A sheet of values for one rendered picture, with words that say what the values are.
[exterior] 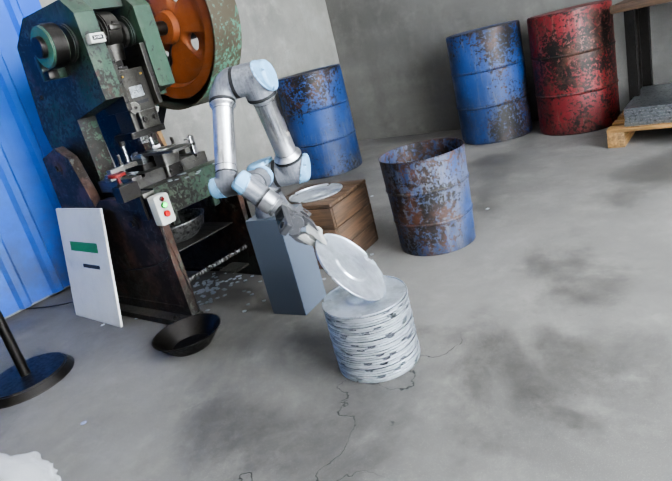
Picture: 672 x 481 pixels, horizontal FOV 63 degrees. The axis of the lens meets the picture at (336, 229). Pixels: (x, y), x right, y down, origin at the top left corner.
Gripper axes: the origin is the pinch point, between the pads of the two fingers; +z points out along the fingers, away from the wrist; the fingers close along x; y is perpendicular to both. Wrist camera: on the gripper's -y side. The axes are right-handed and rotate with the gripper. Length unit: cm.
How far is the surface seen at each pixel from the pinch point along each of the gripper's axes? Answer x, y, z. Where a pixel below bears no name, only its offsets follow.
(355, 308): 7.9, -8.0, 20.8
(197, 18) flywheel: -8, 107, -107
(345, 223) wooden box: 26, 90, 11
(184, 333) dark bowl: 91, 33, -21
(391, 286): -0.4, 4.5, 28.0
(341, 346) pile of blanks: 20.0, -12.1, 24.7
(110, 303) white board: 123, 56, -60
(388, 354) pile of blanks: 11.5, -13.2, 37.7
